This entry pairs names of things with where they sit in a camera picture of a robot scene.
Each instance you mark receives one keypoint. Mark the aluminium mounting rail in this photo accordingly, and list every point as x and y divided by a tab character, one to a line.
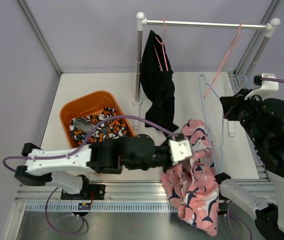
151	191

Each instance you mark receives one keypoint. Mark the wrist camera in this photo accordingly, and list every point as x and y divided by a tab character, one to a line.
180	149
267	87

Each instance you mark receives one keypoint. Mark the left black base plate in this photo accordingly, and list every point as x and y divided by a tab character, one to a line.
89	192

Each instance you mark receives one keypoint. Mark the black shorts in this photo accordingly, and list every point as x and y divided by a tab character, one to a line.
159	82

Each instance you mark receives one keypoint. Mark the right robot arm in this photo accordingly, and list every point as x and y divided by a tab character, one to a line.
263	121

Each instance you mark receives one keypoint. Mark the orange camouflage shorts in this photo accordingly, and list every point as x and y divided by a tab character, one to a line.
112	129

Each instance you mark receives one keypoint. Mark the blue hanger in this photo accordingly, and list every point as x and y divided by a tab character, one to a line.
231	150

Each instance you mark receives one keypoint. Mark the pink hanger of camouflage shorts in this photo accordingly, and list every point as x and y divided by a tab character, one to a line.
226	57

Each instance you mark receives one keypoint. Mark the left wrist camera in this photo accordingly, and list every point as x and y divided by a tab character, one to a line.
180	149

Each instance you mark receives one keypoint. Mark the pink patterned shorts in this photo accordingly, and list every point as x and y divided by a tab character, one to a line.
191	186

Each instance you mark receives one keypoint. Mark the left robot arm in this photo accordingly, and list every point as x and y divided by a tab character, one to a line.
110	156

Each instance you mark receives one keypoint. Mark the pink hanger of black shorts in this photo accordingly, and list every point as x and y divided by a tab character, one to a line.
162	43

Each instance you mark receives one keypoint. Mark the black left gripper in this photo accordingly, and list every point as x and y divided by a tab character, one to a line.
168	165

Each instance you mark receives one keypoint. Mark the orange plastic basket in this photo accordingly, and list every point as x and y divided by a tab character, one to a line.
90	104

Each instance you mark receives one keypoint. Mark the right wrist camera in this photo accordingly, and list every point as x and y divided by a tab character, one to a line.
267	87

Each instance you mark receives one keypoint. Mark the metal clothes rack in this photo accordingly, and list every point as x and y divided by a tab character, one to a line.
269	28

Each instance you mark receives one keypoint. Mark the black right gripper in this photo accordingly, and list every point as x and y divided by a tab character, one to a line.
231	104

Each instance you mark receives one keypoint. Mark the white slotted cable duct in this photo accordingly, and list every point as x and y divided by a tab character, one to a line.
102	207

